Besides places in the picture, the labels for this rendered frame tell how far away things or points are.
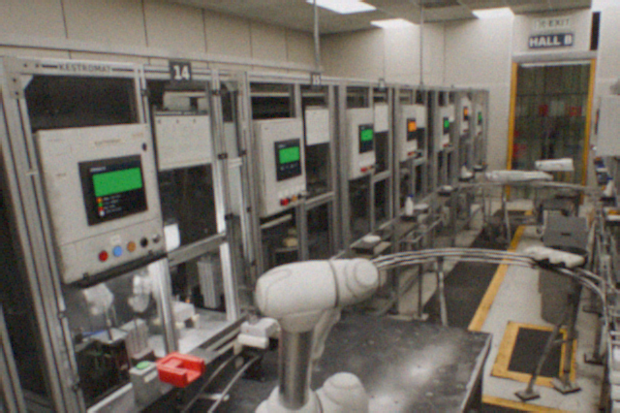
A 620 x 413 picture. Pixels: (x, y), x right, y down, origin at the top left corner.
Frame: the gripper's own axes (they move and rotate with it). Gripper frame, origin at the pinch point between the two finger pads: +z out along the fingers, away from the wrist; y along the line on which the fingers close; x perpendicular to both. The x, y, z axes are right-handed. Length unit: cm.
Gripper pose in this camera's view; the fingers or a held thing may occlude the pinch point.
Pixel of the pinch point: (245, 298)
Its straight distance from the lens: 207.0
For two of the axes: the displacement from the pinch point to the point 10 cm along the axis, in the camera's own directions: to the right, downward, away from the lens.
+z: -9.0, -0.9, 4.3
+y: -0.4, -9.6, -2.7
